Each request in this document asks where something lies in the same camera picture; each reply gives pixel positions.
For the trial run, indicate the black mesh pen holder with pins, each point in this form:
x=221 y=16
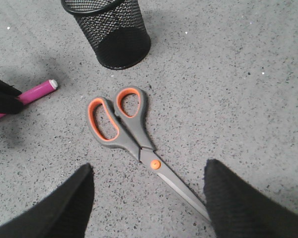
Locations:
x=114 y=28

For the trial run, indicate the grey orange scissors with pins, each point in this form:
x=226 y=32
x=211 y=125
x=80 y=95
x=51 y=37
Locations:
x=132 y=137

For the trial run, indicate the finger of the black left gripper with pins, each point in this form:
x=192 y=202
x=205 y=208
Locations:
x=9 y=103

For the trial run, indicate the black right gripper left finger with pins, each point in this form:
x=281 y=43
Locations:
x=63 y=214

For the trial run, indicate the pink marker pen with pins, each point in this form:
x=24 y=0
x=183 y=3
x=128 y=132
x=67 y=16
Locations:
x=37 y=92

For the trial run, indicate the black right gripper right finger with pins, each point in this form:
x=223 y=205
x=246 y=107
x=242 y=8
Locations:
x=237 y=210

